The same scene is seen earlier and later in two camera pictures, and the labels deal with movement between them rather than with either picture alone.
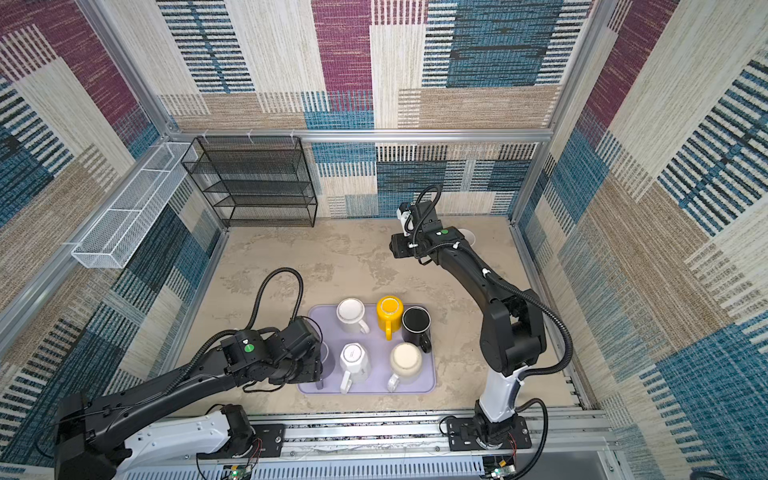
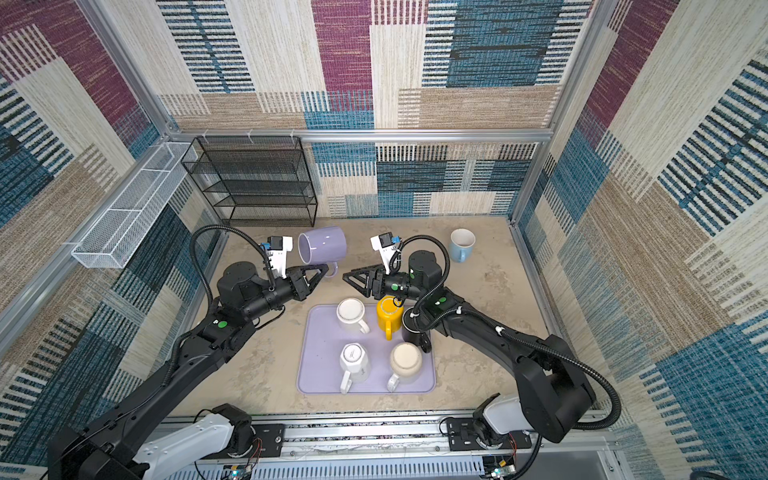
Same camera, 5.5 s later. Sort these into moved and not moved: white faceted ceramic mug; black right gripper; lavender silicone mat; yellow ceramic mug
Moved: black right gripper
Not moved: lavender silicone mat; yellow ceramic mug; white faceted ceramic mug
